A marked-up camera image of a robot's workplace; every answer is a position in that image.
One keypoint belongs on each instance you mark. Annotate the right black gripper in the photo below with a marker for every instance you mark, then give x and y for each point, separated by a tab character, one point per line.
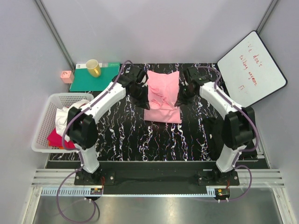
182	100

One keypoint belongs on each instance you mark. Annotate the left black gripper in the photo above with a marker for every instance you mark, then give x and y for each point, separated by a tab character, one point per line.
145	100

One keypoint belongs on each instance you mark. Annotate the pink t shirt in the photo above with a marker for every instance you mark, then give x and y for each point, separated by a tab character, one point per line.
162	95

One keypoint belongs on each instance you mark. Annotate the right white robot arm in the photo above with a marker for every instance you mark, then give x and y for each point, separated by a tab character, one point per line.
238	133

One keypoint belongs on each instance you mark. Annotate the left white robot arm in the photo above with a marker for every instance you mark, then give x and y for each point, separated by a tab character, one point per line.
82	122

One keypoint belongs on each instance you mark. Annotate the yellow mug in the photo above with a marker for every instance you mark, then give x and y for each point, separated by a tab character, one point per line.
93	67

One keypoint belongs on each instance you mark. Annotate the green cutting mat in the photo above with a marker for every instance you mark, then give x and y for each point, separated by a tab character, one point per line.
84	81

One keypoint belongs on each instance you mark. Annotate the white whiteboard with red writing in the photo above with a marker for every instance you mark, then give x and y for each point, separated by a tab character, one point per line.
249	71

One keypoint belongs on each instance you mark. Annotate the pink cube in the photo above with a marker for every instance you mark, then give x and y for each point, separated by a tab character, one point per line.
67	77

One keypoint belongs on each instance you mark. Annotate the white t shirt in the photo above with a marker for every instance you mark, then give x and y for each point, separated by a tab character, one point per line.
62	114

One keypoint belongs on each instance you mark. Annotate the magenta t shirt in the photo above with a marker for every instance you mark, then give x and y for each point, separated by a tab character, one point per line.
55	140

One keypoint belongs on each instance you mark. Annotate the white plastic laundry basket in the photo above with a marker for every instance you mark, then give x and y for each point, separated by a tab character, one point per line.
47	121

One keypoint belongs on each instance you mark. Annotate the aluminium rail frame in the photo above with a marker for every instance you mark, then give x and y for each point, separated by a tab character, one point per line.
260	198

